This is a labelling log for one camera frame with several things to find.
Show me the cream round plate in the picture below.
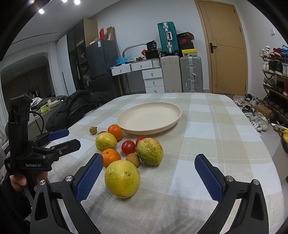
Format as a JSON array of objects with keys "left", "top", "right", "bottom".
[{"left": 117, "top": 102, "right": 182, "bottom": 135}]

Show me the person's left forearm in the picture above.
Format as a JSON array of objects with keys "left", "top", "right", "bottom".
[{"left": 0, "top": 180, "right": 33, "bottom": 234}]

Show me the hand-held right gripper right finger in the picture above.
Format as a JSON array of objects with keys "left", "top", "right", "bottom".
[{"left": 195, "top": 154, "right": 269, "bottom": 234}]

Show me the white drawer cabinet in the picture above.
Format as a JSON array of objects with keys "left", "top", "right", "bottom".
[{"left": 142, "top": 68, "right": 165, "bottom": 94}]

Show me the curved grey metal frame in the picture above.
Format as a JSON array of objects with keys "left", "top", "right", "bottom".
[{"left": 123, "top": 44, "right": 147, "bottom": 57}]

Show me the black jacket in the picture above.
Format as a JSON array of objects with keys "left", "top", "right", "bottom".
[{"left": 46, "top": 89, "right": 106, "bottom": 133}]

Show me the small cardboard box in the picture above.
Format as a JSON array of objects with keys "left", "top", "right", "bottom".
[{"left": 254, "top": 105, "right": 273, "bottom": 120}]

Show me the black bag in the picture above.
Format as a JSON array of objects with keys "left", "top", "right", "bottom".
[{"left": 145, "top": 50, "right": 160, "bottom": 59}]

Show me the green mottled yellow passion fruit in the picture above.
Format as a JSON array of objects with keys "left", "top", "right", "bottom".
[{"left": 136, "top": 138, "right": 164, "bottom": 166}]

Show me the large yellow passion fruit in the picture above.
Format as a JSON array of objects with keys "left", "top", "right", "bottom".
[{"left": 104, "top": 160, "right": 141, "bottom": 199}]

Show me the dark grey fridge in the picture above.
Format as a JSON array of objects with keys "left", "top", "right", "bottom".
[{"left": 85, "top": 39, "right": 121, "bottom": 95}]

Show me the checked beige tablecloth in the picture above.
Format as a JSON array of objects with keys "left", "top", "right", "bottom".
[{"left": 47, "top": 92, "right": 285, "bottom": 234}]

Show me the tall dark wooden cabinet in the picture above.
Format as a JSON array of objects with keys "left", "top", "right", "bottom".
[{"left": 67, "top": 19, "right": 99, "bottom": 90}]

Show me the tan wooden door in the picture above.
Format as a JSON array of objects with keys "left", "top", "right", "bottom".
[{"left": 195, "top": 0, "right": 248, "bottom": 95}]

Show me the wooden shoe rack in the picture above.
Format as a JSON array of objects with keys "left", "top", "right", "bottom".
[{"left": 262, "top": 56, "right": 288, "bottom": 123}]

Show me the grey suitcase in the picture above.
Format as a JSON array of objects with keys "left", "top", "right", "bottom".
[{"left": 179, "top": 56, "right": 203, "bottom": 93}]

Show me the person's left hand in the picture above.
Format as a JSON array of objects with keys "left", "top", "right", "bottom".
[{"left": 9, "top": 174, "right": 48, "bottom": 198}]

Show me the brown cardboard box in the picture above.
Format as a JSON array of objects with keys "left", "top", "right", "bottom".
[{"left": 106, "top": 26, "right": 116, "bottom": 41}]

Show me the teal suitcase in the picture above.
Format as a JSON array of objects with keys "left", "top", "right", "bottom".
[{"left": 157, "top": 22, "right": 180, "bottom": 55}]

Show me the white desk with drawers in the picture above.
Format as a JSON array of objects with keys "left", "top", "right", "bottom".
[{"left": 111, "top": 58, "right": 161, "bottom": 76}]

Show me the row of shelved shoes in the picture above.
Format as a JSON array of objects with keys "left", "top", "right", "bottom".
[{"left": 259, "top": 45, "right": 288, "bottom": 97}]

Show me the beige suitcase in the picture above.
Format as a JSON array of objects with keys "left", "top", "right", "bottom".
[{"left": 160, "top": 55, "right": 183, "bottom": 93}]

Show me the orange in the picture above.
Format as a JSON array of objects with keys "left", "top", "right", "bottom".
[
  {"left": 101, "top": 148, "right": 122, "bottom": 169},
  {"left": 107, "top": 124, "right": 123, "bottom": 142}
]

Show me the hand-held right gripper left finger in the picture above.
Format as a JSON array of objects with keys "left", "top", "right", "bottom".
[{"left": 30, "top": 153, "right": 106, "bottom": 234}]

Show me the blue plastic bag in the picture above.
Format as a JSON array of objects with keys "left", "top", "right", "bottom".
[{"left": 116, "top": 55, "right": 132, "bottom": 66}]

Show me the yellow black shoebox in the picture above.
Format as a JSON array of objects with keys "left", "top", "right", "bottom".
[{"left": 181, "top": 49, "right": 198, "bottom": 57}]

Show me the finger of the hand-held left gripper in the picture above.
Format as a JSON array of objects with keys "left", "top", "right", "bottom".
[
  {"left": 34, "top": 139, "right": 81, "bottom": 163},
  {"left": 31, "top": 129, "right": 70, "bottom": 148}
]

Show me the pile of floor shoes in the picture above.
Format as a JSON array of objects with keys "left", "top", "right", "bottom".
[{"left": 233, "top": 93, "right": 270, "bottom": 132}]

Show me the black cable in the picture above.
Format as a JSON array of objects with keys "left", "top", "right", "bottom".
[{"left": 29, "top": 111, "right": 44, "bottom": 134}]

